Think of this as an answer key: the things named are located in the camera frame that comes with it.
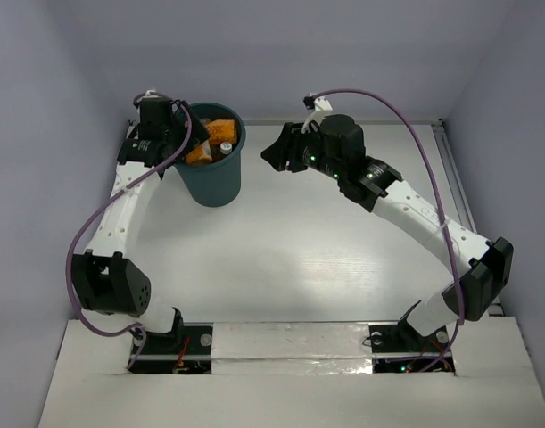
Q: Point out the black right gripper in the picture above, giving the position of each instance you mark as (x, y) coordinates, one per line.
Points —
(285, 147)

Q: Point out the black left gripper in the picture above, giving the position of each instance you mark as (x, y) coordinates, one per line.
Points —
(188, 126)

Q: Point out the small orange patterned bottle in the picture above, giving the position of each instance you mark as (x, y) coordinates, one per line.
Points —
(222, 131)

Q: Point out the small orange juice bottle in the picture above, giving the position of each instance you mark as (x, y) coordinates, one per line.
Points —
(201, 155)

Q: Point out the long orange label bottle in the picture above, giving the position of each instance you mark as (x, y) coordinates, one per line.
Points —
(221, 151)

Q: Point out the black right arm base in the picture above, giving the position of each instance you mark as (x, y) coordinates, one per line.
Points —
(398, 349)

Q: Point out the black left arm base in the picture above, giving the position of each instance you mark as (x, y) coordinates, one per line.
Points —
(184, 350)

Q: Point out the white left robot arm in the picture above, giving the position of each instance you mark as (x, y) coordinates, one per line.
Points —
(101, 276)

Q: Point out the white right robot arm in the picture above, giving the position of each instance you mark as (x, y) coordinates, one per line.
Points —
(483, 265)

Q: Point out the dark teal plastic bin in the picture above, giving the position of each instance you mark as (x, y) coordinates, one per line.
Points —
(217, 184)

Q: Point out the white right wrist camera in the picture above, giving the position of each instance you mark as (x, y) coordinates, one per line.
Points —
(318, 107)

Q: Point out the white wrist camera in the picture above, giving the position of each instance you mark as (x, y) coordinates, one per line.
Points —
(318, 107)
(147, 94)

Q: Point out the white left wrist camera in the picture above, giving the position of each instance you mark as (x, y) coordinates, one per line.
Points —
(147, 94)

